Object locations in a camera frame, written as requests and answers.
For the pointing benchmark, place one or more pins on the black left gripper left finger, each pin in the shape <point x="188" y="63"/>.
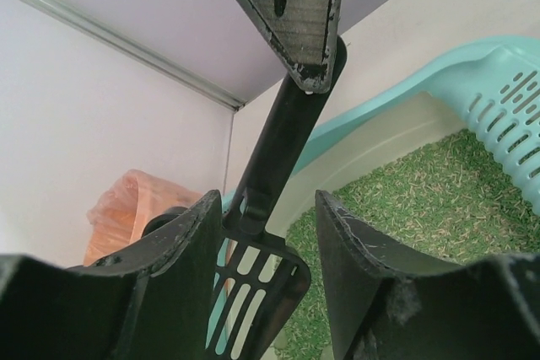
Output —
<point x="150" y="300"/>

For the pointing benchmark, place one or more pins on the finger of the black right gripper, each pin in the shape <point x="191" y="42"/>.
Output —
<point x="303" y="34"/>

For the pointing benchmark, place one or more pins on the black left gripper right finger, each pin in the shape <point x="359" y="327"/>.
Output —
<point x="386" y="300"/>

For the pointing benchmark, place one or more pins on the black litter scoop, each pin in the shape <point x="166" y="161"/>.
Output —
<point x="235" y="273"/>

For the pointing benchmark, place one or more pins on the green cat litter pellets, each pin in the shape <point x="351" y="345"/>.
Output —
<point x="448" y="199"/>

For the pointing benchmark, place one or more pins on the teal litter box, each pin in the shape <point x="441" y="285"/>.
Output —
<point x="489" y="86"/>

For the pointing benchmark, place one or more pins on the orange lined waste bin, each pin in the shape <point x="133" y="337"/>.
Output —
<point x="121" y="214"/>

